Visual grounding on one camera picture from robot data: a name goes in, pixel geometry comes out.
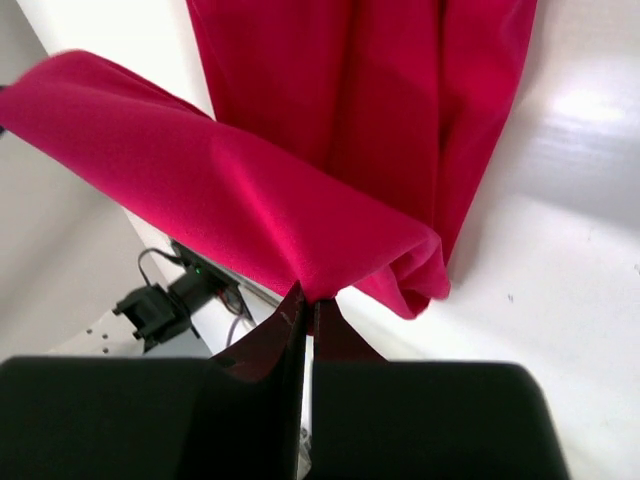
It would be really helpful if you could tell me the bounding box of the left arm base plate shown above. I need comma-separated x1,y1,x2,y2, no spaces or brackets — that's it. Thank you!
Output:
170,240,280,323

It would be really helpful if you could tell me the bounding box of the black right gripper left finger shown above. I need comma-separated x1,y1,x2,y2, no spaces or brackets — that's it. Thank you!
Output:
1,286,304,479

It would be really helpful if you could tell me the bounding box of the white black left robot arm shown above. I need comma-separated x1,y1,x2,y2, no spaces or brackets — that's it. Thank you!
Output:
49,281,214,358

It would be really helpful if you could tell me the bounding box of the red t shirt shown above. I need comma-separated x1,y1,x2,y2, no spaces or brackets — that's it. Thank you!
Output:
1,1,536,319

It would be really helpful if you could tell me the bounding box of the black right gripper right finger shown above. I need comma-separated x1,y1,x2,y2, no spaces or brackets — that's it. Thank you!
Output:
311,301,569,479

